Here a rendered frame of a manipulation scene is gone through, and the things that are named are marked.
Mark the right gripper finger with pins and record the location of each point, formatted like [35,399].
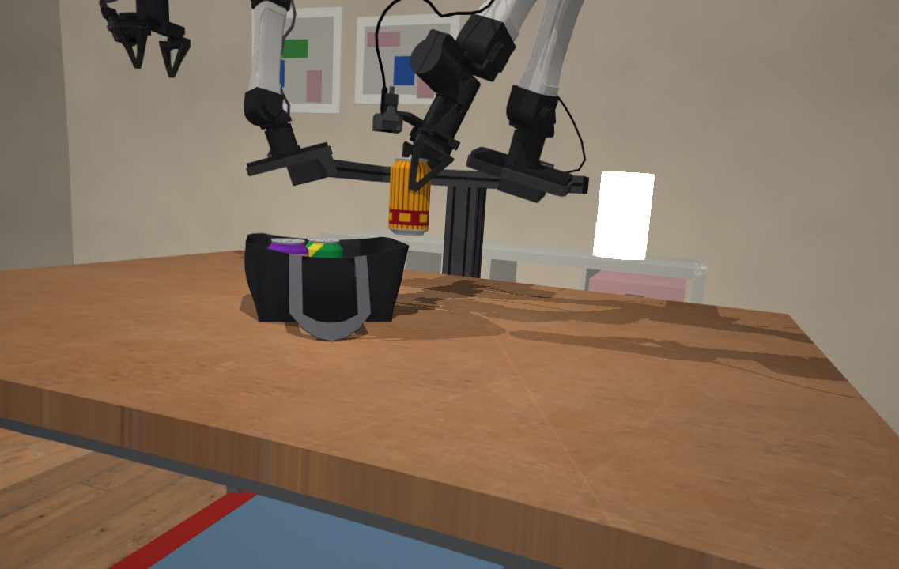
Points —
[166,47]
[141,33]

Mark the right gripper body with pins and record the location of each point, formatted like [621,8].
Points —
[155,12]

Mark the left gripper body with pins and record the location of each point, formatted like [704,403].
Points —
[440,124]

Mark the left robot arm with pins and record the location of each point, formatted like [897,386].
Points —
[447,67]

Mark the purple drink can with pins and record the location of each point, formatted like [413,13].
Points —
[290,246]

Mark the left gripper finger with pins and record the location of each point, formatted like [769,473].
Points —
[407,151]
[443,158]

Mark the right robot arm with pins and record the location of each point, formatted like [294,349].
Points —
[263,103]

